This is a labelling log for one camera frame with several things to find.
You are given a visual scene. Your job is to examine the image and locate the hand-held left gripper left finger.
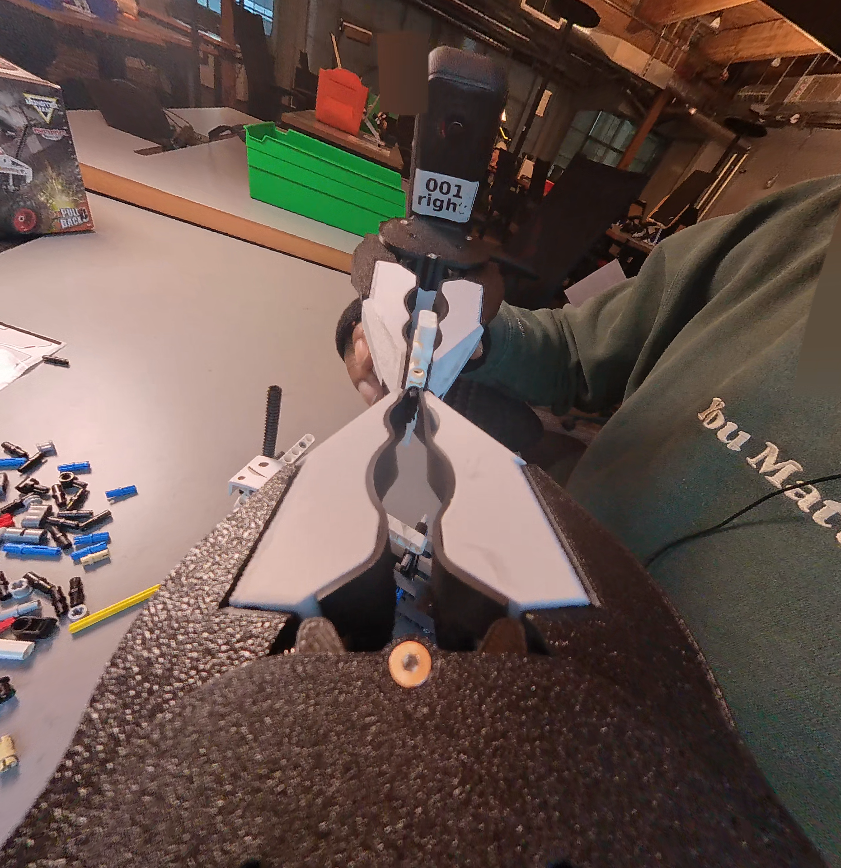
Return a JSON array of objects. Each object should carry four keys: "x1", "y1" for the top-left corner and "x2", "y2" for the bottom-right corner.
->
[{"x1": 227, "y1": 392, "x2": 403, "y2": 610}]

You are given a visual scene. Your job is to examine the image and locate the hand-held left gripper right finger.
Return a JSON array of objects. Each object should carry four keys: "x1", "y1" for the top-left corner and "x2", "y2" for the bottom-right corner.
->
[{"x1": 422, "y1": 393, "x2": 592, "y2": 617}]

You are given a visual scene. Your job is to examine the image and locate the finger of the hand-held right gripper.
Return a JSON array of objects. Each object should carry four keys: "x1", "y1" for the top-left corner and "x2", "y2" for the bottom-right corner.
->
[
  {"x1": 361, "y1": 261, "x2": 419, "y2": 396},
  {"x1": 426, "y1": 278, "x2": 488, "y2": 401}
]

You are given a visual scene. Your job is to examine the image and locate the white bent beam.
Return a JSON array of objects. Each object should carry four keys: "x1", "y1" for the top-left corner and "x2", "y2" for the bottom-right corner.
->
[{"x1": 401, "y1": 311, "x2": 440, "y2": 445}]

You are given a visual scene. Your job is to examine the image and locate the brick truck chassis model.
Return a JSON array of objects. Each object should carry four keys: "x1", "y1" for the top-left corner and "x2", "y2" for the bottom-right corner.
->
[{"x1": 227, "y1": 385, "x2": 436, "y2": 638}]

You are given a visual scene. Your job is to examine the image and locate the pile of small brick parts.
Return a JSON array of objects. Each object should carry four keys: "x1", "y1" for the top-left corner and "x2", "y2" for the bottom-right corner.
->
[{"x1": 0, "y1": 437, "x2": 116, "y2": 713}]

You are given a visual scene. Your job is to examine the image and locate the person's right forearm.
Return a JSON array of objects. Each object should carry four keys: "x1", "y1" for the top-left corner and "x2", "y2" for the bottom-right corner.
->
[{"x1": 464, "y1": 302, "x2": 665, "y2": 416}]

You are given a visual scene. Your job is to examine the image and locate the grey desk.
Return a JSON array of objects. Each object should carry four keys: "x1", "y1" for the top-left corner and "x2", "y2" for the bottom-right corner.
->
[{"x1": 0, "y1": 193, "x2": 408, "y2": 849}]

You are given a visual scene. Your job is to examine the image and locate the person's right hand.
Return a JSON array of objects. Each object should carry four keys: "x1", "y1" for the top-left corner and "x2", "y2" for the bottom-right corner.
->
[{"x1": 334, "y1": 300, "x2": 397, "y2": 404}]

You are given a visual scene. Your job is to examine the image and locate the red plastic bin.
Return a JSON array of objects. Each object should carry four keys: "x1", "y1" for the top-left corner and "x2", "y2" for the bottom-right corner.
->
[{"x1": 316, "y1": 66, "x2": 371, "y2": 137}]

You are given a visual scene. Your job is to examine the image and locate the green bin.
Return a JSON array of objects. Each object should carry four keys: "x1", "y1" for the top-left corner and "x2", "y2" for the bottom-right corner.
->
[{"x1": 244, "y1": 121, "x2": 408, "y2": 238}]

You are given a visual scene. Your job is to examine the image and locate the black round lamp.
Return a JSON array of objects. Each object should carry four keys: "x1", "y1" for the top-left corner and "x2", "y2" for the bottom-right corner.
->
[{"x1": 521, "y1": 0, "x2": 601, "y2": 184}]

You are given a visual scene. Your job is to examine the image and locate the yellow axle rod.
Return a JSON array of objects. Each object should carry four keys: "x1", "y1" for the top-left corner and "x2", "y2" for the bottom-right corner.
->
[{"x1": 68, "y1": 585, "x2": 162, "y2": 635}]

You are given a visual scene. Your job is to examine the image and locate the person's green sweatshirt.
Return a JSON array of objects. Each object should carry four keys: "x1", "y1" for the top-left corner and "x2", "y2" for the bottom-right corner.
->
[{"x1": 566, "y1": 173, "x2": 841, "y2": 868}]

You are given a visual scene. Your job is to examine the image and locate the wood edged table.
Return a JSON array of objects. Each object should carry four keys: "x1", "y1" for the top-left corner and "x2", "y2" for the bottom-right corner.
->
[{"x1": 64, "y1": 107, "x2": 367, "y2": 275}]

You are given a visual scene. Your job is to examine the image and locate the white sticker sheet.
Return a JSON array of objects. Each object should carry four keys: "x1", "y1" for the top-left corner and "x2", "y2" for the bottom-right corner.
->
[{"x1": 0, "y1": 319, "x2": 61, "y2": 401}]

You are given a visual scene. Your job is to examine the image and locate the toy truck set box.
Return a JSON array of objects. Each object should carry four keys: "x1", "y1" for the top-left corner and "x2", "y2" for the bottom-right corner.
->
[{"x1": 0, "y1": 51, "x2": 96, "y2": 240}]

